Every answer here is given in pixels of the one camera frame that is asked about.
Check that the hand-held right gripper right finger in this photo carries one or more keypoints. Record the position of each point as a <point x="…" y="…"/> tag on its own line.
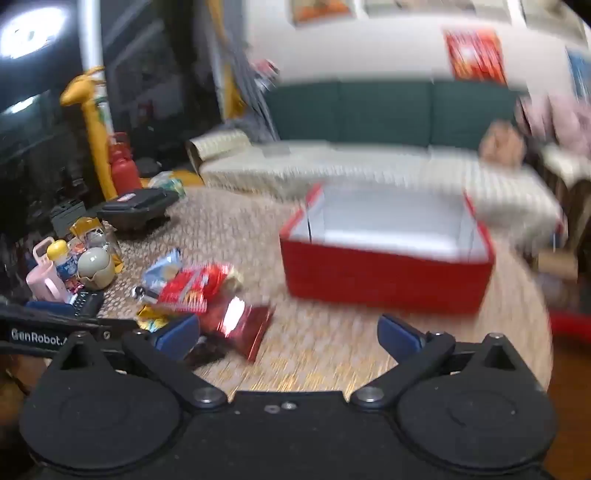
<point x="399" y="334"/>

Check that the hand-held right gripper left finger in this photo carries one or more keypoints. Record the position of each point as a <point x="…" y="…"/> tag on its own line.
<point x="178" y="334"/>

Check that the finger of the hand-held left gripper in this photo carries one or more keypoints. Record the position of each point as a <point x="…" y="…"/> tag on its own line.
<point x="92" y="321"/>
<point x="48" y="308"/>

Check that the gold candy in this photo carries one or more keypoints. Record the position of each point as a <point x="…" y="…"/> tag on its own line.
<point x="150" y="318"/>

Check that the dark brown snack packet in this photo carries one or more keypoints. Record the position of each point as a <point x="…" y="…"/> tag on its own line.
<point x="207" y="353"/>

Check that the red striped snack packet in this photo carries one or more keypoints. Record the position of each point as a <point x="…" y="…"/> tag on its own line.
<point x="189" y="288"/>

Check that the small silver foil candy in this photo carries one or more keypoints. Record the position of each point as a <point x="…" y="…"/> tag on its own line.
<point x="138" y="293"/>

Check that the red cardboard box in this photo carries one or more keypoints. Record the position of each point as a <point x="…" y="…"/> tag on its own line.
<point x="383" y="277"/>

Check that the blue cookie snack packet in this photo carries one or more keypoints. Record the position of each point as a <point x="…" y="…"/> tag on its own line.
<point x="161" y="272"/>

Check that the dark red foil packet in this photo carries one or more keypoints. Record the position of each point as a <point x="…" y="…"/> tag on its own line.
<point x="249" y="327"/>

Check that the black keypad remote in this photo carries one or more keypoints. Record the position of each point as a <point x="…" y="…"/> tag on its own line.
<point x="85" y="302"/>

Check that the pink cup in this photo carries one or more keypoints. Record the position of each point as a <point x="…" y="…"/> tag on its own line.
<point x="44" y="281"/>

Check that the small bottle yellow cap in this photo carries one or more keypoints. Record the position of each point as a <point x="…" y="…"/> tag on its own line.
<point x="64" y="263"/>

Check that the beige egg-shaped ornament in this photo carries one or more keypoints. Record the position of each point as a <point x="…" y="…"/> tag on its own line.
<point x="94" y="267"/>

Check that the yellow packet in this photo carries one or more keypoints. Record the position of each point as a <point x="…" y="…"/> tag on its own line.
<point x="83" y="227"/>

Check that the dark grey box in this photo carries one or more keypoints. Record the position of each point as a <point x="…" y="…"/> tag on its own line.
<point x="67" y="217"/>

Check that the black case with red label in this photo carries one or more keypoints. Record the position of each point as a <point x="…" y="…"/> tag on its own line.
<point x="138" y="205"/>

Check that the green tissue pack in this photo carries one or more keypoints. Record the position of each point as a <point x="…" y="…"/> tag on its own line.
<point x="171" y="184"/>

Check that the red water bottle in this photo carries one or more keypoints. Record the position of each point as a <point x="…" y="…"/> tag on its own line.
<point x="124" y="173"/>

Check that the beige sofa cover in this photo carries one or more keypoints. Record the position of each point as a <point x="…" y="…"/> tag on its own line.
<point x="369" y="170"/>

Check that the red round stool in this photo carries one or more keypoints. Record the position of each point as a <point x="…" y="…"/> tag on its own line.
<point x="572" y="325"/>

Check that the small cardboard box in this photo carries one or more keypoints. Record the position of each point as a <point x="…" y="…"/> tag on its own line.
<point x="558" y="265"/>

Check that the yellow giraffe toy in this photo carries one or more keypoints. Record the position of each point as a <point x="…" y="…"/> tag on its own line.
<point x="94" y="138"/>

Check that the beige armrest cover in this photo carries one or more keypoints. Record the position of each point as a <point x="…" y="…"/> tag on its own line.
<point x="565" y="164"/>
<point x="217" y="145"/>

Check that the tan bag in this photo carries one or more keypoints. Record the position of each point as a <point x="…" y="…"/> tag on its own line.
<point x="502" y="143"/>

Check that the green sofa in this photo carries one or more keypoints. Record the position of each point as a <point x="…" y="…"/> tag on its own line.
<point x="383" y="110"/>

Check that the grey curtain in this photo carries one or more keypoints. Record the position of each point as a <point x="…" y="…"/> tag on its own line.
<point x="254" y="92"/>

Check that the dark glass window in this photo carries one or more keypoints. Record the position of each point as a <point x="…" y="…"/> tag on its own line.
<point x="152" y="69"/>

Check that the pink puffer jacket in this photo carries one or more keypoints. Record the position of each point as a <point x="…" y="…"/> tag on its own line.
<point x="561" y="122"/>

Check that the yellow curtain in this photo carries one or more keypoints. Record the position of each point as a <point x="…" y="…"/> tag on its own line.
<point x="228" y="69"/>

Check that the white red plush toy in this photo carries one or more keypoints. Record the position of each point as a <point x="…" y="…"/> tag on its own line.
<point x="267" y="73"/>

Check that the red printed pillow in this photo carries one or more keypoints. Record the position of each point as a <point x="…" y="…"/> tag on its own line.
<point x="475" y="55"/>

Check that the blue pillow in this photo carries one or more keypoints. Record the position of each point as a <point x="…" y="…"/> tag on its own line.
<point x="581" y="74"/>

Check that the wide framed picture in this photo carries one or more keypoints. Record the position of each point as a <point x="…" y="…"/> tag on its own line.
<point x="429" y="5"/>

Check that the framed picture with orange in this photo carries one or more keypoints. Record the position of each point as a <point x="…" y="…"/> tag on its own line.
<point x="321" y="9"/>

